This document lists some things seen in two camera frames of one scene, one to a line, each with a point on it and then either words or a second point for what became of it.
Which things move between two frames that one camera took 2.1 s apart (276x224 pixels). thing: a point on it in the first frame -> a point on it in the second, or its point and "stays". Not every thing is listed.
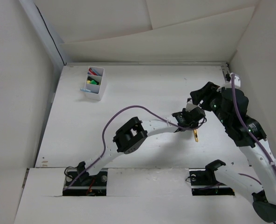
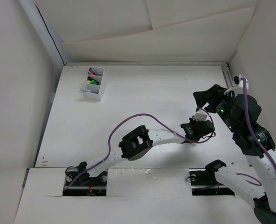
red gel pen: (91, 71) stays
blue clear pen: (95, 71) stays
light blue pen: (87, 90) stays
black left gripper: (184, 111) -> (192, 121)
